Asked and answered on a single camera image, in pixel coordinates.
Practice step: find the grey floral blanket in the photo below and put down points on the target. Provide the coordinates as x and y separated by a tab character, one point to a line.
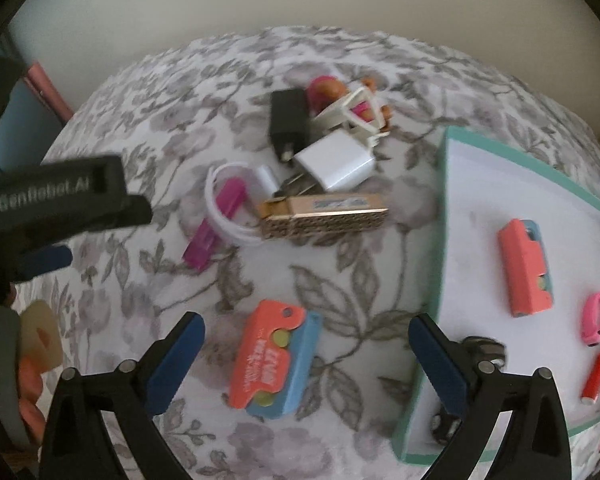
355	285

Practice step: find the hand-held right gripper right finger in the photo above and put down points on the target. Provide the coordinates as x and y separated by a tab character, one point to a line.
441	367

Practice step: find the pink doll toy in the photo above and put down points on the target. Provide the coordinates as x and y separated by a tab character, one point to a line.
325	91

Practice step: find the red correction fluid tube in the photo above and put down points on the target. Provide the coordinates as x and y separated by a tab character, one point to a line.
597	375

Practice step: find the black car key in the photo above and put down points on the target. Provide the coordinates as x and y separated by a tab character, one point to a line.
485	347

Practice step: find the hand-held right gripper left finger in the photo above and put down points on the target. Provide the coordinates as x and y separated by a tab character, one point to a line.
176	362

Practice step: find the printed coral blue case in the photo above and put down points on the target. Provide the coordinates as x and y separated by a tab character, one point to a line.
270	360

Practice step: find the gold patterned harmonica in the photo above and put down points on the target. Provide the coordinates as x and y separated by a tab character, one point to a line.
325	217

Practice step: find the magenta plastic stick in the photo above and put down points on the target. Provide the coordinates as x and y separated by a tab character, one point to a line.
215	227

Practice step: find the orange plastic toy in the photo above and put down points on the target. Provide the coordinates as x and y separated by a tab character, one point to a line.
27	390

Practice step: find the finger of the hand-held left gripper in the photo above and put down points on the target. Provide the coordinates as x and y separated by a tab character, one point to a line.
47	259

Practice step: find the white charger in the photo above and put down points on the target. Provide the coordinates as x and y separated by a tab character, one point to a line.
337	162

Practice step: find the pink board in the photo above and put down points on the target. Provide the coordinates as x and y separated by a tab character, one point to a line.
47	92

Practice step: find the beige tape roll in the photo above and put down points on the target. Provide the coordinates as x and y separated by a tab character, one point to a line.
40	320

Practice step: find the teal white tray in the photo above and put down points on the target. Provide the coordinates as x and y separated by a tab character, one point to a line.
480	260

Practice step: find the black charger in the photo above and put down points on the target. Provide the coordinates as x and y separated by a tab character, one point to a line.
287	115

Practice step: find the dark cabinet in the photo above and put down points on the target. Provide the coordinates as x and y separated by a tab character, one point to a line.
30	120

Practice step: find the plain coral blue case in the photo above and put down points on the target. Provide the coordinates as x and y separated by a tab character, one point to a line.
522	270

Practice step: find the white claw hair clip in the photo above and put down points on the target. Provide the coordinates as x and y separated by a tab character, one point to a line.
347	110

